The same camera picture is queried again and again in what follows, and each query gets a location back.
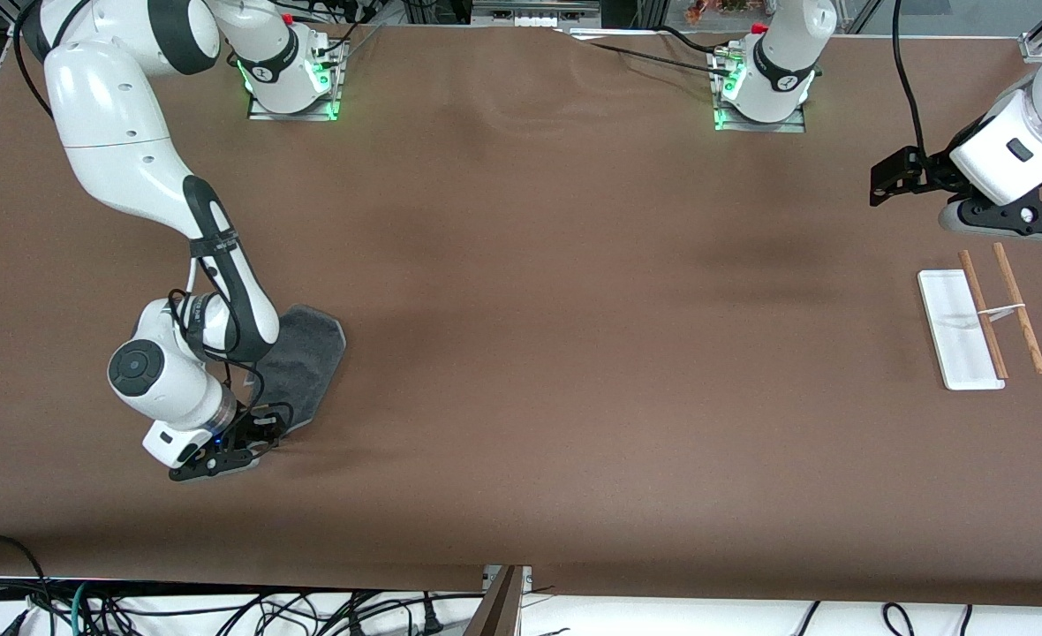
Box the grey towel with red underside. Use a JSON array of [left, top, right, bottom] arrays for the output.
[[252, 305, 347, 434]]

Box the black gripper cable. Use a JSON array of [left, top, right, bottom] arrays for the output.
[[889, 0, 933, 169], [12, 0, 298, 443]]

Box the short black table cable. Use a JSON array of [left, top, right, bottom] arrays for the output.
[[658, 25, 736, 57]]

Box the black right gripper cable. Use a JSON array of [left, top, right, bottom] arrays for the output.
[[12, 0, 298, 443]]

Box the black left camera mount bracket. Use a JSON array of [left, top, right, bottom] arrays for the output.
[[963, 172, 1042, 241]]

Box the black right camera mount bracket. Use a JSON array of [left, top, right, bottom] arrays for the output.
[[168, 446, 257, 483]]

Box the brown wooden beam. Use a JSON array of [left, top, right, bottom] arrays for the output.
[[464, 565, 523, 636]]

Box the orange object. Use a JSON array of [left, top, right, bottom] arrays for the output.
[[687, 0, 756, 24]]

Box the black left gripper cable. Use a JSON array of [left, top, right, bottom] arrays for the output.
[[889, 0, 933, 169]]

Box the long black table cable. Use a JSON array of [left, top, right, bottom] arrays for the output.
[[561, 29, 738, 76]]

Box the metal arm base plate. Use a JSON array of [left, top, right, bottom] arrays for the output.
[[247, 88, 343, 122], [714, 104, 807, 133]]

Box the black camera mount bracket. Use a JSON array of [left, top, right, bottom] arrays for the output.
[[168, 446, 257, 483], [963, 172, 1042, 241]]

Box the grey device with white ports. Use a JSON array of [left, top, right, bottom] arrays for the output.
[[471, 0, 603, 27]]

